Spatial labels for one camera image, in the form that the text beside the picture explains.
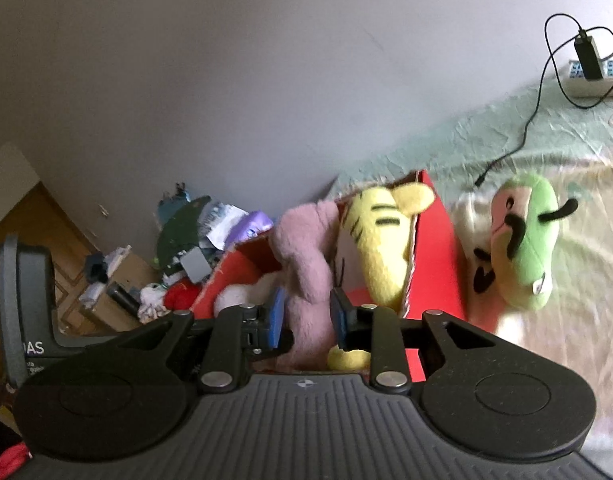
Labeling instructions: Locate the yellow tiger plush toy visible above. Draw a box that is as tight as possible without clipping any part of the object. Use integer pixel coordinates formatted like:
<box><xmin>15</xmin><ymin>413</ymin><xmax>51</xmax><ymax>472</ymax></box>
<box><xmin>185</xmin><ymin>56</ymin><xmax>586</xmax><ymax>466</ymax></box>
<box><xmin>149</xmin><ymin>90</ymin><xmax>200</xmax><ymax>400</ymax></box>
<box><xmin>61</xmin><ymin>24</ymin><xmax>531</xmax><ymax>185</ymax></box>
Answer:
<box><xmin>327</xmin><ymin>181</ymin><xmax>437</xmax><ymax>372</ymax></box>

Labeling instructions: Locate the pink teddy bear plush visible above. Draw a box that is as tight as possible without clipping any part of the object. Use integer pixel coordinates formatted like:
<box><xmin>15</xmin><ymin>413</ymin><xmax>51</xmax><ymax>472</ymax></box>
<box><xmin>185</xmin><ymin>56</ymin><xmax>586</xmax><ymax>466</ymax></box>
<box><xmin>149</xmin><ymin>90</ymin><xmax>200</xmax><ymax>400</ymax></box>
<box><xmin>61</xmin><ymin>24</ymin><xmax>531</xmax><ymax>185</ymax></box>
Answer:
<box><xmin>271</xmin><ymin>200</ymin><xmax>339</xmax><ymax>372</ymax></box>

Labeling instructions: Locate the white rabbit plush toy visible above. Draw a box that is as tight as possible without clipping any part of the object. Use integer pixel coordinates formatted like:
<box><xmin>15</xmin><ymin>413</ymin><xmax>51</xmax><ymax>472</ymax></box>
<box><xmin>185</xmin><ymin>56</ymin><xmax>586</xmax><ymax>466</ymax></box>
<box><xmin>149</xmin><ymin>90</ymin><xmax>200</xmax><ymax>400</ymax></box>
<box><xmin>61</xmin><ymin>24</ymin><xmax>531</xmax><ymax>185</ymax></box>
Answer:
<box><xmin>213</xmin><ymin>272</ymin><xmax>282</xmax><ymax>318</ymax></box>

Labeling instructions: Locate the red plush toy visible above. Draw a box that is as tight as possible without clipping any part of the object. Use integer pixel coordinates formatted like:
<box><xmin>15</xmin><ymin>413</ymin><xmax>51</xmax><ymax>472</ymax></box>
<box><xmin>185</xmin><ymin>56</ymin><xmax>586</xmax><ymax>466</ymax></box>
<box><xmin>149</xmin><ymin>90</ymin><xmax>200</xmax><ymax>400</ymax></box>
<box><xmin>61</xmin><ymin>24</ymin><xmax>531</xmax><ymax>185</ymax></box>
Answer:
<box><xmin>163</xmin><ymin>280</ymin><xmax>203</xmax><ymax>311</ymax></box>

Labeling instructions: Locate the red cardboard box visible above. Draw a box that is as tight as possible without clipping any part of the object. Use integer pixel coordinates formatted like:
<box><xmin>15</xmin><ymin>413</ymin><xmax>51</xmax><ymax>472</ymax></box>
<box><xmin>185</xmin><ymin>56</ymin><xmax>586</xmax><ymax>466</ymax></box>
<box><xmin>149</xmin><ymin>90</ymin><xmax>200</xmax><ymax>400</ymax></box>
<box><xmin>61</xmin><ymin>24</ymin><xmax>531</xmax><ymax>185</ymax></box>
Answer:
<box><xmin>192</xmin><ymin>170</ymin><xmax>466</xmax><ymax>370</ymax></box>

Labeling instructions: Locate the purple toy box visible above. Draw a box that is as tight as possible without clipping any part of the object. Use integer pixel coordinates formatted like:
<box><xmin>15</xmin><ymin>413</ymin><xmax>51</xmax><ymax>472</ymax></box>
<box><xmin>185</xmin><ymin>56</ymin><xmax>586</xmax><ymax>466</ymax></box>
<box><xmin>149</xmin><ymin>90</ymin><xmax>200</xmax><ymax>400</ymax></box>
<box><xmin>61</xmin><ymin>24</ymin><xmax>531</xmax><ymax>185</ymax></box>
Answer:
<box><xmin>225</xmin><ymin>210</ymin><xmax>274</xmax><ymax>249</ymax></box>

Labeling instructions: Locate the dark green toy piece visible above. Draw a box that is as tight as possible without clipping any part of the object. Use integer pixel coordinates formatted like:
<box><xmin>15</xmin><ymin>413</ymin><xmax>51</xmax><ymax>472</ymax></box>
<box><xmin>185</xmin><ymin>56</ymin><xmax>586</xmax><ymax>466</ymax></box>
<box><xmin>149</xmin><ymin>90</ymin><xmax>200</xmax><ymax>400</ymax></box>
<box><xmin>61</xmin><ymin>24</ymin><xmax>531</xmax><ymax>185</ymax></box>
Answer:
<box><xmin>156</xmin><ymin>195</ymin><xmax>212</xmax><ymax>275</ymax></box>

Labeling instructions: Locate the green avocado plush toy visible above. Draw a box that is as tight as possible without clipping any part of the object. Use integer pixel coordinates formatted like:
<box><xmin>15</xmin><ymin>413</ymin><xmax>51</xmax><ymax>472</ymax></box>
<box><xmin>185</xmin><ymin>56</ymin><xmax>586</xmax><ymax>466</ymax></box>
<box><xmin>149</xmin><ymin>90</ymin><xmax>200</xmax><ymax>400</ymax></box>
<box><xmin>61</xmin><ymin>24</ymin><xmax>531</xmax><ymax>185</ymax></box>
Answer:
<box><xmin>473</xmin><ymin>172</ymin><xmax>579</xmax><ymax>311</ymax></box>

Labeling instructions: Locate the light green bed sheet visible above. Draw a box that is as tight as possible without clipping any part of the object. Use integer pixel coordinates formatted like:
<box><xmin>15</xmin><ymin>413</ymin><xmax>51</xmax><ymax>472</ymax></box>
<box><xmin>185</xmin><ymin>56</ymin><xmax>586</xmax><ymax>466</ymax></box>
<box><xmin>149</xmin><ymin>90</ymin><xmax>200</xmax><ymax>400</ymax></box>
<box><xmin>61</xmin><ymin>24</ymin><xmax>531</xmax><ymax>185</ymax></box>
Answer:
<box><xmin>330</xmin><ymin>84</ymin><xmax>613</xmax><ymax>474</ymax></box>

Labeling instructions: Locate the white power strip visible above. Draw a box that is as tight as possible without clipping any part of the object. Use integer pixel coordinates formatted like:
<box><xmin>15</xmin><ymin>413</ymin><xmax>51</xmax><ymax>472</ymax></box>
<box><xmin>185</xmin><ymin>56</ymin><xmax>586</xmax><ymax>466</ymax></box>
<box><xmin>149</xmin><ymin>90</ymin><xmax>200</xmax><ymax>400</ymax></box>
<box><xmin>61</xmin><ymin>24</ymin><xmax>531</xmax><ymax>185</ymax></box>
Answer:
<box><xmin>563</xmin><ymin>60</ymin><xmax>613</xmax><ymax>98</ymax></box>

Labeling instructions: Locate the black charger adapter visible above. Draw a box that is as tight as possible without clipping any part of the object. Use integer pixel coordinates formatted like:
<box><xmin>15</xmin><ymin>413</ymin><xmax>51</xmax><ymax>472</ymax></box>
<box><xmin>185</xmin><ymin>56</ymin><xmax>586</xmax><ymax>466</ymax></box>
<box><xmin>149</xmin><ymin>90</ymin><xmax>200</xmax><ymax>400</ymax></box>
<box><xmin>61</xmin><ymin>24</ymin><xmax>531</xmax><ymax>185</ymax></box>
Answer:
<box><xmin>574</xmin><ymin>29</ymin><xmax>603</xmax><ymax>80</ymax></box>

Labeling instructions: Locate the black charger cable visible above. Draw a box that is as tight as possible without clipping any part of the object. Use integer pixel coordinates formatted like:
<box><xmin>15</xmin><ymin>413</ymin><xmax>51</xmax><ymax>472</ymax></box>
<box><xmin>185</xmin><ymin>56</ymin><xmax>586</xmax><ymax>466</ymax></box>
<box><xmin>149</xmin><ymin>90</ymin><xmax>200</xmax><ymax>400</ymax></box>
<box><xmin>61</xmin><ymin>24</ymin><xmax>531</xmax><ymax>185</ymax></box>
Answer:
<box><xmin>473</xmin><ymin>0</ymin><xmax>613</xmax><ymax>188</ymax></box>

